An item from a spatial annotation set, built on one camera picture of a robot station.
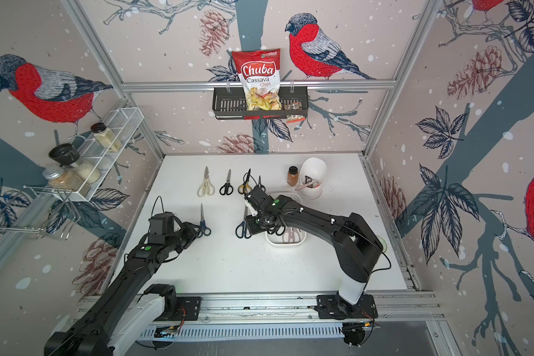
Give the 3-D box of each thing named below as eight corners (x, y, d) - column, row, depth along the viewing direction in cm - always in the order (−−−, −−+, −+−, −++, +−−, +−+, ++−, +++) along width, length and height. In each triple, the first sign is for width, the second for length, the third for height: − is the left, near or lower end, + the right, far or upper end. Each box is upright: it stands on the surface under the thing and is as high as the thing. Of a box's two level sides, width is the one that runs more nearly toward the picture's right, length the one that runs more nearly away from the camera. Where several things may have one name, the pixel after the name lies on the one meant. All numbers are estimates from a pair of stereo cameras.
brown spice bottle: (291, 187, 109) (292, 173, 101) (286, 181, 111) (287, 167, 103) (298, 183, 110) (300, 170, 102) (293, 178, 113) (295, 164, 104)
